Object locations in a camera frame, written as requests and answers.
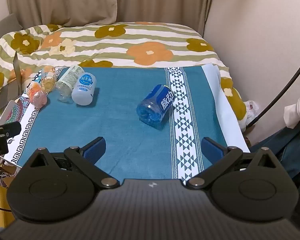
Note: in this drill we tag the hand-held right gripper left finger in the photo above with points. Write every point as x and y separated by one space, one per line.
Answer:
96 150

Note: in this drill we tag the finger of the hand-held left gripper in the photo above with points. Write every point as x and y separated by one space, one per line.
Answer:
10 128

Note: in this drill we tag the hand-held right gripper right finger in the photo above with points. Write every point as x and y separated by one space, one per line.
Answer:
212 150

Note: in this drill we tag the blue plastic bottle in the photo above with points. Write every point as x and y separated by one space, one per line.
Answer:
155 104

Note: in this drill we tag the mandala printed cloth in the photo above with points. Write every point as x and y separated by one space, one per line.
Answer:
25 115

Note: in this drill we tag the teal patterned cloth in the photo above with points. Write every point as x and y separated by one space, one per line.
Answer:
115 130

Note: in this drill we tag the pink orange plastic bottle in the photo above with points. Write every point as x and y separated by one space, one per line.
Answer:
36 93

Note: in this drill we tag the grey laptop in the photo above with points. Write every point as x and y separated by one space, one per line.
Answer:
16 82

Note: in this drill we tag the yellow box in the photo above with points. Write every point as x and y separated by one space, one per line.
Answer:
0 200

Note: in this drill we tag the white plastic bag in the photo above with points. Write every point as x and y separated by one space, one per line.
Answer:
251 110

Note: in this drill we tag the clear bottle orange label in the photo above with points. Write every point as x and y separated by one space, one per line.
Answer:
49 78

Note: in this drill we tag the white plastic bottle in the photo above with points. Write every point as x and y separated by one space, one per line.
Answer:
84 88

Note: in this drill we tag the clear bottle white label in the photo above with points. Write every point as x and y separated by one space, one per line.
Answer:
67 81

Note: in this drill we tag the blue jeans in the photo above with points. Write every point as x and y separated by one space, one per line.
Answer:
292 150

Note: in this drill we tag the white cloth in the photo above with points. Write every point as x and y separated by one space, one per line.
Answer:
298 112

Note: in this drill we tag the black curved pole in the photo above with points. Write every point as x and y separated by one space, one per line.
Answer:
285 85

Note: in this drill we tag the grey headboard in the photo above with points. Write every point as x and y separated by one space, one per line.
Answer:
5 27

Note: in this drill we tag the floral striped quilt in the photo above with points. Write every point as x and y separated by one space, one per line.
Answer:
150 37

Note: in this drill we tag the beige curtain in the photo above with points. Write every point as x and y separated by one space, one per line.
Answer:
62 0
160 0

